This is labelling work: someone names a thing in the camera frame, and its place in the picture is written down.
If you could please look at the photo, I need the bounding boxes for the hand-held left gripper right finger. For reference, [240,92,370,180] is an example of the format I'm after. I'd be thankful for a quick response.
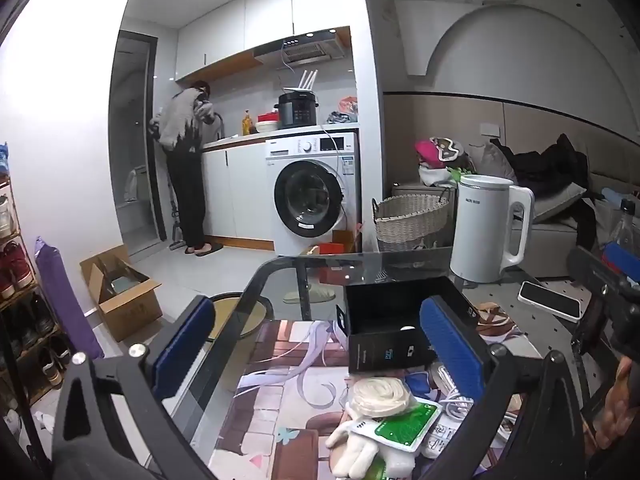
[419,295,588,480]

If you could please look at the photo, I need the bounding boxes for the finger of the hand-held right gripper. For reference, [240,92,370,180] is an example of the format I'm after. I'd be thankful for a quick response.
[601,241,640,283]
[567,245,640,311]

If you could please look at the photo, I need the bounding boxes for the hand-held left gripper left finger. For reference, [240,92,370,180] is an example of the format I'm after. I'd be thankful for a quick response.
[52,295,217,480]

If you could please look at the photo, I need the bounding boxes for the white plush toy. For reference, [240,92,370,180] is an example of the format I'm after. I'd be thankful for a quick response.
[326,422,418,480]

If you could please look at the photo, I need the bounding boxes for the person's right hand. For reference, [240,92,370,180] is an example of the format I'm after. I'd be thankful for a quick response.
[597,355,640,453]

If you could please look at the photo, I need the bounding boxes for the clear glass bottle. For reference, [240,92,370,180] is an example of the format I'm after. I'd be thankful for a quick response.
[609,199,640,250]

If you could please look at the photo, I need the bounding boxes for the white smartphone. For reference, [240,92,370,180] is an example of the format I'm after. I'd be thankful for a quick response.
[517,280,583,322]

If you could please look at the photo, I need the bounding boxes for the blue bag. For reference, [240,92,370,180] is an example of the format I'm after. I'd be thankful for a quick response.
[600,187,640,212]

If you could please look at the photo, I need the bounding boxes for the round bin tan lid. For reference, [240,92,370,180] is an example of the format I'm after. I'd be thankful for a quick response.
[202,292,271,343]

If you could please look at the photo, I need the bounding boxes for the open cardboard box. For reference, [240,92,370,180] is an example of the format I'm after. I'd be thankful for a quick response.
[80,244,163,342]

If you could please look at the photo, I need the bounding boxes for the open black box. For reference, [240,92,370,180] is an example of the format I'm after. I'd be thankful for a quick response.
[336,276,483,376]

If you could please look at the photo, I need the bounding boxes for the grey flat pillow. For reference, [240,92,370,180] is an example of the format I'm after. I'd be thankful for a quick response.
[530,182,588,224]

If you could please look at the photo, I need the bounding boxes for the white printed packet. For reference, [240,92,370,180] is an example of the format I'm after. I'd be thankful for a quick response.
[420,417,468,461]

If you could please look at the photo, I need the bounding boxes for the green and white packet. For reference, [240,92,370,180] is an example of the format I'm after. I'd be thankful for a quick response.
[350,399,443,454]

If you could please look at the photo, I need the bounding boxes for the printed desk mat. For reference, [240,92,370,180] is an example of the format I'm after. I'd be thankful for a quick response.
[207,302,546,480]

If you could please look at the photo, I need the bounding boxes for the black jacket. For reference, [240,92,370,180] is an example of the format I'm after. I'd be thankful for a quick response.
[492,133,601,251]

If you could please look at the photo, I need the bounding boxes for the white electric kettle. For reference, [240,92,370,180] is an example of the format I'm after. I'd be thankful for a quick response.
[450,175,534,284]

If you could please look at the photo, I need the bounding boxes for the wicker laundry basket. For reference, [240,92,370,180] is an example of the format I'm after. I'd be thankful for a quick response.
[371,192,453,253]

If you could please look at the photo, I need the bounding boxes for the grey upright pillow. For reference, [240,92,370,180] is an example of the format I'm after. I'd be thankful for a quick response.
[467,141,518,186]

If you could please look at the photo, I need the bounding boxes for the white lower cabinet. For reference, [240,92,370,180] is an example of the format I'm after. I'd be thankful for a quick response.
[202,141,275,251]

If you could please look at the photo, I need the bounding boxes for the white cloth bundle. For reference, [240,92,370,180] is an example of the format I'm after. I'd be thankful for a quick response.
[419,164,458,188]

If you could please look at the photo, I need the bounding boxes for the shoe rack with shoes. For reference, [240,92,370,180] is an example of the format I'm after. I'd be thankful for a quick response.
[0,160,76,411]

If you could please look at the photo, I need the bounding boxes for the brown and white plush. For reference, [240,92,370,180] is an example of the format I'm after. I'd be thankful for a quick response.
[430,136,465,162]

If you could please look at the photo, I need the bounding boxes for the pink cushion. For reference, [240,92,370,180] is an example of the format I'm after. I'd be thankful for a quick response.
[414,140,442,166]

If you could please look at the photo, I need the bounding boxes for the white washing machine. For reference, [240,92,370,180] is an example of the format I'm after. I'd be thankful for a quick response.
[264,131,362,257]

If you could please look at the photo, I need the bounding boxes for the black framed glass door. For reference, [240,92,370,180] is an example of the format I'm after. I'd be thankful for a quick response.
[109,30,168,243]

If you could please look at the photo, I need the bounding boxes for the black pressure cooker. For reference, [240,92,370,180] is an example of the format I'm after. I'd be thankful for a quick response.
[278,91,321,129]

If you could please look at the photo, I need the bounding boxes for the white router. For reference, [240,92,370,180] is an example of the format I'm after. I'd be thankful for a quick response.
[283,71,319,96]

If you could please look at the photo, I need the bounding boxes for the range hood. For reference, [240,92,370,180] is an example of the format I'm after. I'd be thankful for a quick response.
[252,30,346,67]

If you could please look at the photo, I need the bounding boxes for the white upper cabinets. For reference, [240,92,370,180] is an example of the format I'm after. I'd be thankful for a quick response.
[175,0,351,81]

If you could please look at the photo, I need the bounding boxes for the white charger cable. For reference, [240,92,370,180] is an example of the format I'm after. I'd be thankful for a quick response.
[429,360,521,443]

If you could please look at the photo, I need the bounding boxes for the white rope coil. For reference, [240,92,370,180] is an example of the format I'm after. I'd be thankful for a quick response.
[348,376,417,418]

